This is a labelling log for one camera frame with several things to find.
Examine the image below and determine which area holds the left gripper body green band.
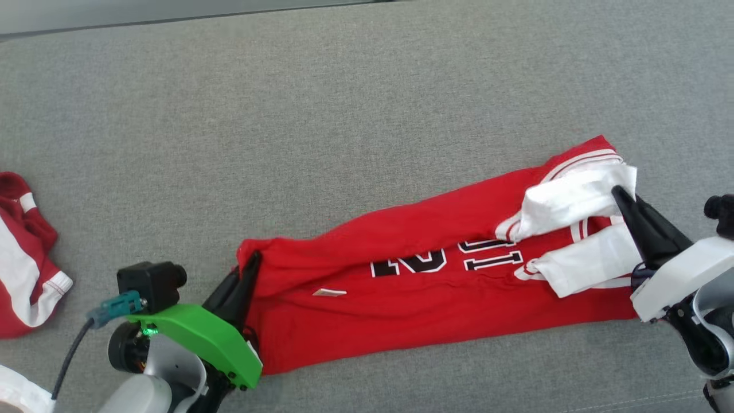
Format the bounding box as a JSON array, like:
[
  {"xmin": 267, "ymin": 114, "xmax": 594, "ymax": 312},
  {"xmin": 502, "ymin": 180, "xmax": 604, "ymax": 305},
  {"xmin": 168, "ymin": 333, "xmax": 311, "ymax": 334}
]
[{"xmin": 127, "ymin": 304, "xmax": 263, "ymax": 391}]

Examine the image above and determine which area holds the grey fabric sofa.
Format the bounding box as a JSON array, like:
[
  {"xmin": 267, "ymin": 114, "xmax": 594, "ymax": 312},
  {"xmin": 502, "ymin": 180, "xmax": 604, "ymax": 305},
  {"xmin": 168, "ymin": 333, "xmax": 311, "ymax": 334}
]
[{"xmin": 0, "ymin": 0, "xmax": 734, "ymax": 413}]

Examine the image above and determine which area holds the white tape flag left cable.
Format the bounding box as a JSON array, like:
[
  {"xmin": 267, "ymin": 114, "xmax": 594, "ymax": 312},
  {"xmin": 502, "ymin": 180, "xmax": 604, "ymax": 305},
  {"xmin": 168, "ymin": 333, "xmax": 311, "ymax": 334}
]
[{"xmin": 0, "ymin": 364, "xmax": 55, "ymax": 413}]

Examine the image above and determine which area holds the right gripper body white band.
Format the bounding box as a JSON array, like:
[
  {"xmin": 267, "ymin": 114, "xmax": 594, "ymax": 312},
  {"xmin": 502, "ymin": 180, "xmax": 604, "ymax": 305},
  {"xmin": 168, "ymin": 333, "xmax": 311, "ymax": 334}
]
[{"xmin": 630, "ymin": 236, "xmax": 734, "ymax": 323}]

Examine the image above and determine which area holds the red jersey garment white trim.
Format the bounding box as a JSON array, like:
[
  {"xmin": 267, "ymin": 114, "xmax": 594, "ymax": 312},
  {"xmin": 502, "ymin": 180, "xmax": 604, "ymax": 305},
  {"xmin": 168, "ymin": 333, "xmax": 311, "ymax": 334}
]
[{"xmin": 236, "ymin": 135, "xmax": 646, "ymax": 376}]

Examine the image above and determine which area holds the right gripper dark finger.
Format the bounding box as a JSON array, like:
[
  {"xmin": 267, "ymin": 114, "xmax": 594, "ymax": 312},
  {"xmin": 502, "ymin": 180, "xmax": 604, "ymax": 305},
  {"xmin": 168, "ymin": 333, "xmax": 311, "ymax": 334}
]
[
  {"xmin": 611, "ymin": 185, "xmax": 660, "ymax": 267},
  {"xmin": 635, "ymin": 195, "xmax": 694, "ymax": 264}
]

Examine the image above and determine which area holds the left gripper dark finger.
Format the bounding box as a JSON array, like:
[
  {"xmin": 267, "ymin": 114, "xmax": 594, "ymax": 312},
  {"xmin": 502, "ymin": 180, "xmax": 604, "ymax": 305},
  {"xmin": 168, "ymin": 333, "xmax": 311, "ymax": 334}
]
[
  {"xmin": 204, "ymin": 270, "xmax": 241, "ymax": 322},
  {"xmin": 229, "ymin": 251, "xmax": 263, "ymax": 333}
]

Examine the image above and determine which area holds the left camera cable teal plug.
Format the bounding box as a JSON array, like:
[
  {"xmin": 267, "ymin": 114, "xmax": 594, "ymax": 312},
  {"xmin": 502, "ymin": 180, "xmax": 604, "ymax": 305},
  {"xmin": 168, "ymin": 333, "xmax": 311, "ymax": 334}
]
[{"xmin": 50, "ymin": 291, "xmax": 144, "ymax": 400}]

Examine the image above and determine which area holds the red white striped garment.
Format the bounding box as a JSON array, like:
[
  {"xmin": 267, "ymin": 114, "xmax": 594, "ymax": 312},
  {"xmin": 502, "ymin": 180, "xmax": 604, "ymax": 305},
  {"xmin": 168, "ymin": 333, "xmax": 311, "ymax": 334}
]
[{"xmin": 0, "ymin": 172, "xmax": 74, "ymax": 339}]

